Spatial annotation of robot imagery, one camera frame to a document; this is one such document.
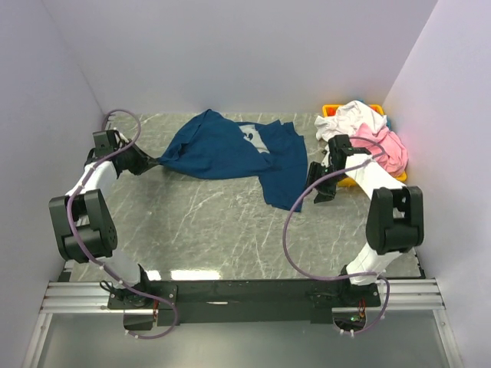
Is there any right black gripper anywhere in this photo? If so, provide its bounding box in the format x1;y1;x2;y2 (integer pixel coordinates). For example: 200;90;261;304
301;161;348;204

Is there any dark blue t shirt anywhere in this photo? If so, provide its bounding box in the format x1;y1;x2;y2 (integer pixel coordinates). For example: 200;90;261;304
157;110;308;210

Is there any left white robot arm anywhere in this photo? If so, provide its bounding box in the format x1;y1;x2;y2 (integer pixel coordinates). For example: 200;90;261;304
48;130;158;308

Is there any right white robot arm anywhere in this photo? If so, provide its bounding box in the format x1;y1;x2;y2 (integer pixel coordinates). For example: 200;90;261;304
306;134;424;306

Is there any white t shirt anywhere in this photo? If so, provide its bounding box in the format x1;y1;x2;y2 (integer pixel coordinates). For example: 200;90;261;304
314;100;387;142

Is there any yellow plastic bin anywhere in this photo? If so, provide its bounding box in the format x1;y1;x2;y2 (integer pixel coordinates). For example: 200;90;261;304
321;103;408;189

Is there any pink t shirt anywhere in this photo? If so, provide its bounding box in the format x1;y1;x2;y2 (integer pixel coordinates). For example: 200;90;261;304
350;123;408;177

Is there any black base beam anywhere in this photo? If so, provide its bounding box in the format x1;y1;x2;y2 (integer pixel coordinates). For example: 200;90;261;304
107;279;381;330

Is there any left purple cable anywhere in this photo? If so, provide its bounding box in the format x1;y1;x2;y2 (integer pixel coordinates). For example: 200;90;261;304
65;109;180;341

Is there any purple cable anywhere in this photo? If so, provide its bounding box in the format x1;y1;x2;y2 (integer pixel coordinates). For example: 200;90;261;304
282;136;391;337
65;109;180;341

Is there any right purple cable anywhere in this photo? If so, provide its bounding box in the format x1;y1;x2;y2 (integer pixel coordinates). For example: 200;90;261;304
282;136;391;337

